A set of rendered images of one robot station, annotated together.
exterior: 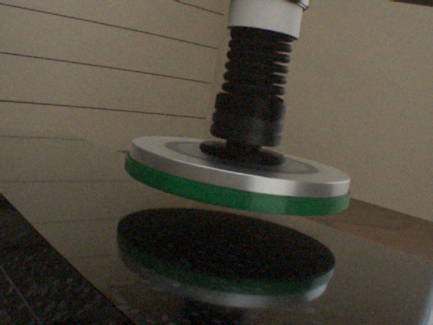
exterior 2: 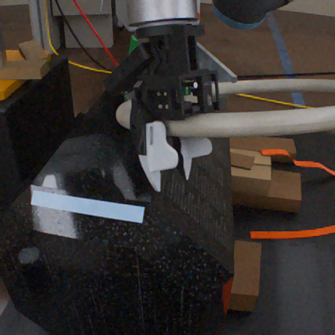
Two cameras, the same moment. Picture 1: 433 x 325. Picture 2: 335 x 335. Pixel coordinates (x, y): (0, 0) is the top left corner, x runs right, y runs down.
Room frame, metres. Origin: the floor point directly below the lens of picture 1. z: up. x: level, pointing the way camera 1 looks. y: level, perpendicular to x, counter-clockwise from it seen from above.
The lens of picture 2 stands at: (-0.23, -1.07, 1.47)
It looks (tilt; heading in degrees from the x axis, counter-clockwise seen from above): 36 degrees down; 54
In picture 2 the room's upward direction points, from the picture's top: straight up
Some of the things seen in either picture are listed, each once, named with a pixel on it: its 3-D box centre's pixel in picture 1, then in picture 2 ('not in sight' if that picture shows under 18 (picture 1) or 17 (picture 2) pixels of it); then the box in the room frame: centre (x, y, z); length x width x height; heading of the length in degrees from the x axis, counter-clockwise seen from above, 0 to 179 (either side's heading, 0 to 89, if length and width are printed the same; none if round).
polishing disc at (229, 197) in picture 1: (240, 166); not in sight; (0.49, -0.02, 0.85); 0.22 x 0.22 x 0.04
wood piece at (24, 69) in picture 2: not in sight; (24, 69); (0.22, 0.60, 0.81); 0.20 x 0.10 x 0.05; 139
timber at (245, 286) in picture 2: not in sight; (244, 275); (0.69, -0.36, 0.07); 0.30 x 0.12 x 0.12; 43
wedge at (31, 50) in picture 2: not in sight; (32, 51); (0.33, 0.81, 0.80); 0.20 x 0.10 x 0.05; 86
